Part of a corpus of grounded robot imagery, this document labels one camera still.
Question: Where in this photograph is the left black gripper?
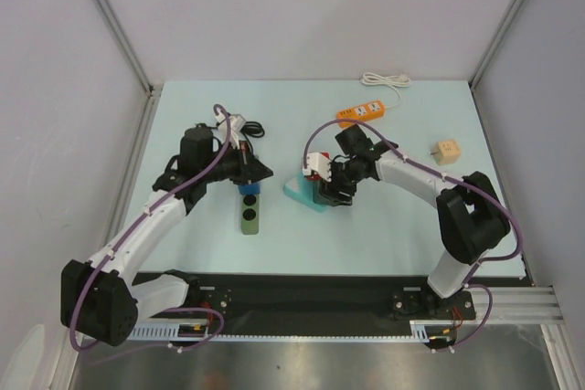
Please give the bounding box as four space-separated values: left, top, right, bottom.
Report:
200 141 272 186

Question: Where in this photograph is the blue cube plug adapter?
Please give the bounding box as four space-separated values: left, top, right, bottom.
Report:
238 183 261 196

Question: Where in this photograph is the dark green cube adapter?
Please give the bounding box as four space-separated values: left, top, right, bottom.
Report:
313 180 340 206

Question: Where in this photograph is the green power strip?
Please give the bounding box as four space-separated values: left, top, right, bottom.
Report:
240 195 260 236

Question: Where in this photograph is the teal triangular power socket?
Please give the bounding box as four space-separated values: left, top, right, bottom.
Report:
283 173 327 213

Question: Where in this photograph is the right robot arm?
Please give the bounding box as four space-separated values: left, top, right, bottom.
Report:
303 124 511 318

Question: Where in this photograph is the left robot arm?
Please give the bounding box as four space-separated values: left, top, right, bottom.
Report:
60 124 273 351

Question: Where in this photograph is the beige cube plug adapter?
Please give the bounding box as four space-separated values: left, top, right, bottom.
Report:
431 139 462 165

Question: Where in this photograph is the orange power strip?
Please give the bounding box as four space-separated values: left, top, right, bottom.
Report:
336 100 386 128

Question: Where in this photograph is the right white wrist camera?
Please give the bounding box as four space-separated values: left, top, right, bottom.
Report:
299 152 335 182

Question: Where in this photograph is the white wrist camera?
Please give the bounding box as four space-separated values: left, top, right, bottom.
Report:
214 106 246 150
299 152 335 182

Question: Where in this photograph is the black power strip cable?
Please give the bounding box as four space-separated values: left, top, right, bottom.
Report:
194 121 267 140

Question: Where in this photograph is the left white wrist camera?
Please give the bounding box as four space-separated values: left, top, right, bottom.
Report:
214 106 246 150

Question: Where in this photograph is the white power cable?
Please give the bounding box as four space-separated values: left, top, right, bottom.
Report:
360 71 413 111

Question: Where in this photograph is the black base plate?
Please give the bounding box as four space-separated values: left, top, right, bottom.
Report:
132 270 536 337

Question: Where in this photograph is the white slotted cable duct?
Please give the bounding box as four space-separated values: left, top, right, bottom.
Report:
127 320 458 343

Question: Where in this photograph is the aluminium front rail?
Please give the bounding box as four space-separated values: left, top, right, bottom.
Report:
470 284 561 323

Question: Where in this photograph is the left aluminium frame post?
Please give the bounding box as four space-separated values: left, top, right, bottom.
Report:
66 0 154 94

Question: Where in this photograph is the aluminium frame post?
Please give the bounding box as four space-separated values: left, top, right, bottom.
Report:
66 0 154 94
469 0 554 90

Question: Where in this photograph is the right aluminium frame post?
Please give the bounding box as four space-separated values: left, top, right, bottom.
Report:
469 0 554 90

